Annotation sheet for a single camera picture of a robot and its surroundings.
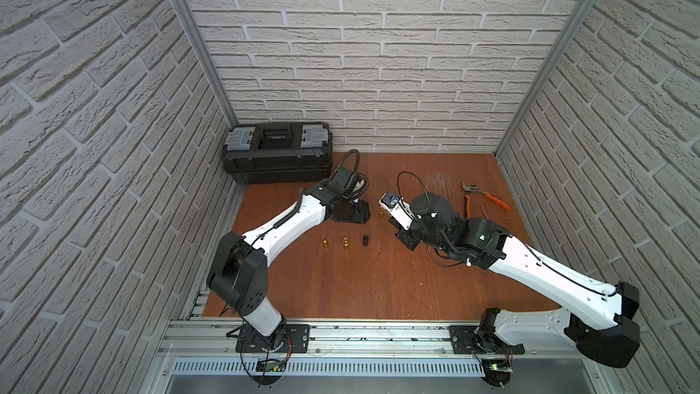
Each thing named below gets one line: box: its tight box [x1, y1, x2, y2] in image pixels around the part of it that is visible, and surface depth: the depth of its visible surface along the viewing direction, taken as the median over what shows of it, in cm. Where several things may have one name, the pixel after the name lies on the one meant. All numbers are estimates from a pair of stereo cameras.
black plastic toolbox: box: [222, 122, 333, 186], surface depth 100 cm
